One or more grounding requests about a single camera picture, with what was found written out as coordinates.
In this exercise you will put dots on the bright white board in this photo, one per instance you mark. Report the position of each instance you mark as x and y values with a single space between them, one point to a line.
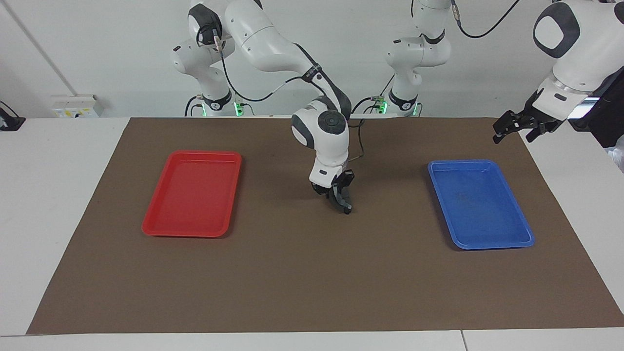
585 108

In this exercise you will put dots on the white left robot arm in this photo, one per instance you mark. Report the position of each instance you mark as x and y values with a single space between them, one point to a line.
580 48

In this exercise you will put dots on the blue plastic tray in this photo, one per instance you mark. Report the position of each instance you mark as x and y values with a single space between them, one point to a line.
482 209

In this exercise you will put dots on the red plastic tray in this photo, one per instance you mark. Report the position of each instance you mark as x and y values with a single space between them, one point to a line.
190 195

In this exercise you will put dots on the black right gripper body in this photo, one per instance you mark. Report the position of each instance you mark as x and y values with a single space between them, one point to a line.
324 187

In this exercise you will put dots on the brown table mat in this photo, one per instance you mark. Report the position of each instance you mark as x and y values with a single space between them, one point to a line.
312 273

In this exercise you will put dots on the dark angled panel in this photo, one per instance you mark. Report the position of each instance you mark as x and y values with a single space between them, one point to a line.
604 122

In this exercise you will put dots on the white wall socket box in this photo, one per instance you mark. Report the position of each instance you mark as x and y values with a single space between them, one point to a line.
75 107

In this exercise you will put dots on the curved brake shoe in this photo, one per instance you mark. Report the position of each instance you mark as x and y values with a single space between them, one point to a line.
340 197

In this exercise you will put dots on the small black desk device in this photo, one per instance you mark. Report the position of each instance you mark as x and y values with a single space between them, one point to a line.
9 121

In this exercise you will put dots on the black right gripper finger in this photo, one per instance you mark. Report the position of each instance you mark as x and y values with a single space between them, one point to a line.
336 191
348 182

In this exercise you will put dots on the clear plastic bag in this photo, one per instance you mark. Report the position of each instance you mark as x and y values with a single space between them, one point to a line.
618 153

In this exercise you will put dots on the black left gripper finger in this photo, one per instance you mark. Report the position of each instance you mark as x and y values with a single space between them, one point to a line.
502 127
534 135

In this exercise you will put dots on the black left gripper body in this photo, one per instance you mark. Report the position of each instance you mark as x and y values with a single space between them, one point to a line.
534 117

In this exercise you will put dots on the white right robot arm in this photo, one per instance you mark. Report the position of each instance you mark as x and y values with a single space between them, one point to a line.
273 44

